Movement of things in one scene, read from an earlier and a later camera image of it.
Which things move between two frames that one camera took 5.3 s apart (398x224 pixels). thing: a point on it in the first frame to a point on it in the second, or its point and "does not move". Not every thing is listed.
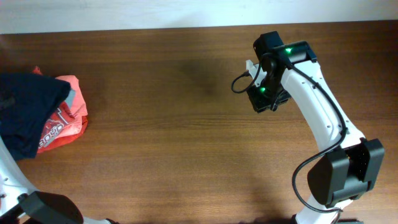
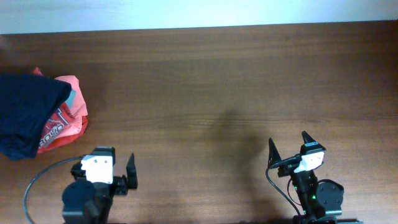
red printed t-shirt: (56, 125) does not move
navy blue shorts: (25, 99) does not move
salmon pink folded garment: (79, 107) does not move
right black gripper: (260, 104) to (274, 155)
